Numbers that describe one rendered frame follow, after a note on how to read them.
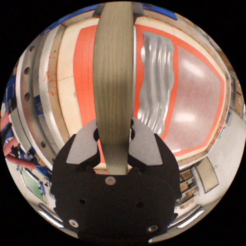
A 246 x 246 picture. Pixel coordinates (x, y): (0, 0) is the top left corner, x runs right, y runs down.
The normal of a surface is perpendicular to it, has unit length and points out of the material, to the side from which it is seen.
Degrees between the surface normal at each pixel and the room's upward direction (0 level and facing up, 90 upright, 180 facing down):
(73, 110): 0
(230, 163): 90
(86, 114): 0
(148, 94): 35
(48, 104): 0
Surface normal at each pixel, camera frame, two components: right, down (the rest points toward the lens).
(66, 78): 0.04, 0.52
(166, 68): -0.51, 0.45
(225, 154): -1.00, 0.00
